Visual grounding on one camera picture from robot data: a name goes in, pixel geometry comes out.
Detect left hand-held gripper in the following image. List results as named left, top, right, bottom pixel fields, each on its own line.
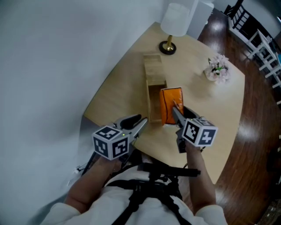
left=92, top=113, right=148, bottom=163

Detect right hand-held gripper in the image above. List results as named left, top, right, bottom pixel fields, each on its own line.
left=172, top=105, right=219, bottom=154

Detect orange snack bag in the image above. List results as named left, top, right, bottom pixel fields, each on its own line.
left=159, top=87, right=184, bottom=128

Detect wooden box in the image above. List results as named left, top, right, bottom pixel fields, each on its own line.
left=146, top=78, right=169, bottom=123

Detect person's right forearm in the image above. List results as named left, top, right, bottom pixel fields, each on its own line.
left=185, top=144, right=217, bottom=215

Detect person's left forearm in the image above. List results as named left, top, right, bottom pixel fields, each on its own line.
left=65, top=157, right=123, bottom=214

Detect black table leg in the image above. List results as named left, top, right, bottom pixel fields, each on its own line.
left=81, top=151, right=97, bottom=176

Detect wooden sliding box lid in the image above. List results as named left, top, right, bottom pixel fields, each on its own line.
left=143, top=53, right=166, bottom=85

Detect black chest harness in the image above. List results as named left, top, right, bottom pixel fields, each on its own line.
left=103, top=162, right=202, bottom=225

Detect pink flowers in white pot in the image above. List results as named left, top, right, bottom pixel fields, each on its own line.
left=203, top=54, right=232, bottom=85

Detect person's white shirt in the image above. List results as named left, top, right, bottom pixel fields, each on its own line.
left=26, top=170, right=229, bottom=225

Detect white shade brass table lamp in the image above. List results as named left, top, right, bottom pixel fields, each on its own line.
left=159, top=2, right=191, bottom=55

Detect white table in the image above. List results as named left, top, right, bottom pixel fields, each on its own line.
left=247, top=29, right=274, bottom=60
left=259, top=50, right=281, bottom=80
left=272, top=74, right=281, bottom=106

